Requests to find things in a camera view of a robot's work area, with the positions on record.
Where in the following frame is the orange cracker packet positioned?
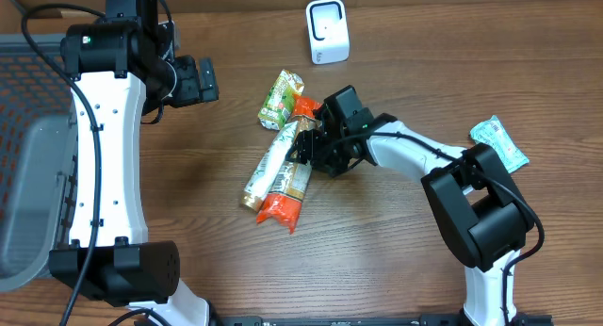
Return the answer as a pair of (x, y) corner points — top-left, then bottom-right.
(256, 95), (320, 234)

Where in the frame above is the green drink carton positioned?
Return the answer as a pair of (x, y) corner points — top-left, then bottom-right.
(258, 69), (305, 131)

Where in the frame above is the white cream tube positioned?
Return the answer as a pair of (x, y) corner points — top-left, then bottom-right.
(241, 122), (299, 212)

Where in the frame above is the teal snack packet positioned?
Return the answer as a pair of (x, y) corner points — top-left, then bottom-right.
(469, 115), (530, 173)

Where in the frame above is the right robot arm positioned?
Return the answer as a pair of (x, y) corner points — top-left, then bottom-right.
(286, 86), (545, 325)

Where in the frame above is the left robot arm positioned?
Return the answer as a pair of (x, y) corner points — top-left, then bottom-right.
(49, 0), (219, 325)

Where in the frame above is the white barcode scanner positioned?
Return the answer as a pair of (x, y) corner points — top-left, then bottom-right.
(305, 0), (350, 65)

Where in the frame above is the grey plastic basket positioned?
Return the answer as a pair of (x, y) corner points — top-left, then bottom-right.
(1, 34), (77, 292)

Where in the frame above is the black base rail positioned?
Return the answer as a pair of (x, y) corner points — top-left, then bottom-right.
(134, 314), (553, 326)

